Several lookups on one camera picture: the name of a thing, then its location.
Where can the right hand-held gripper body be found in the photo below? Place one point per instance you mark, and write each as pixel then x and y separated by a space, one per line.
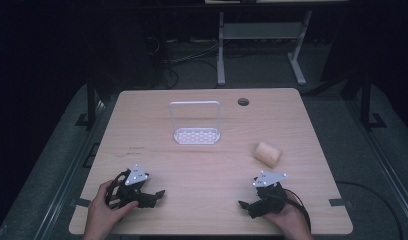
pixel 270 196

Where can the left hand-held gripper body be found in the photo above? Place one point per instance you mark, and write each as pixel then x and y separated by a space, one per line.
pixel 132 188

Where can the person's right hand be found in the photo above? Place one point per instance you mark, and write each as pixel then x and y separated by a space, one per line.
pixel 290 218

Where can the person's left hand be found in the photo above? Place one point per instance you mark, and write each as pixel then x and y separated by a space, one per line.
pixel 100 213

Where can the beige cylindrical roll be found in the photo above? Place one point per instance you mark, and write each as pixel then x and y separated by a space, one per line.
pixel 267 154

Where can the grey tape strip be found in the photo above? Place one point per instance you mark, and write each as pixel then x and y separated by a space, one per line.
pixel 340 202
pixel 81 202

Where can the aluminium floor rail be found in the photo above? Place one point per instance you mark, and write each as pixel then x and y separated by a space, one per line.
pixel 382 160
pixel 68 176

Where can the black metal post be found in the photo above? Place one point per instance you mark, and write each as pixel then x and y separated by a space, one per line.
pixel 91 103

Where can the white metal desk frame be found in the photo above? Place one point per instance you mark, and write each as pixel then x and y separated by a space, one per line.
pixel 258 30

